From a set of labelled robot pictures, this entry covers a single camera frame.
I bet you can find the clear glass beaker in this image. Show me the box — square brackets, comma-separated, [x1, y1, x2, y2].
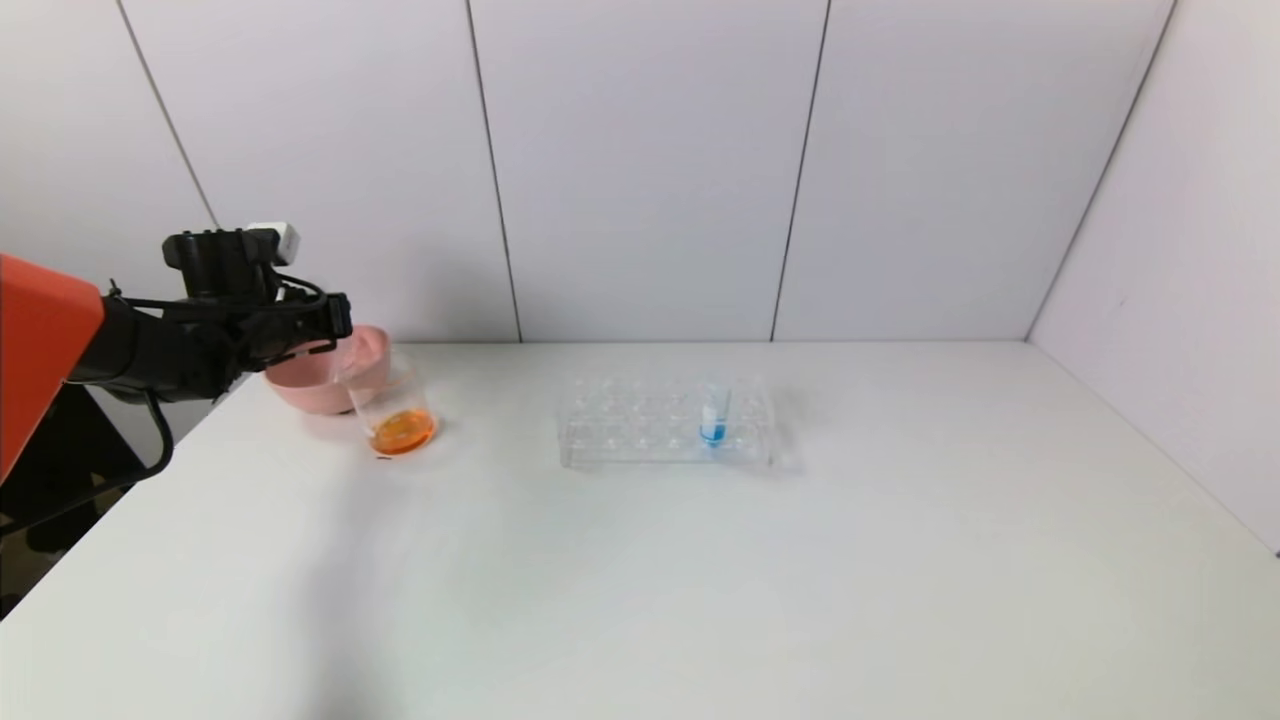
[343, 348, 442, 461]

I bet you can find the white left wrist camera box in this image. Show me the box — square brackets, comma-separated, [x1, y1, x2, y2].
[248, 221, 301, 265]

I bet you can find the pink bowl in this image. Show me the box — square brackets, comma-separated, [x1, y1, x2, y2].
[264, 324, 393, 416]

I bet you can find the test tube with blue pigment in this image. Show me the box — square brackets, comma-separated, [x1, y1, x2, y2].
[699, 378, 731, 449]

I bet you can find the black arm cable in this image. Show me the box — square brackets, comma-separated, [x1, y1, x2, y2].
[0, 395, 176, 536]

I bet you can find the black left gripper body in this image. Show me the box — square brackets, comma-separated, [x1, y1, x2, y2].
[236, 292, 353, 371]

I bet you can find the clear acrylic test tube rack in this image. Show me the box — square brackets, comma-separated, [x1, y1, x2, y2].
[557, 372, 780, 470]

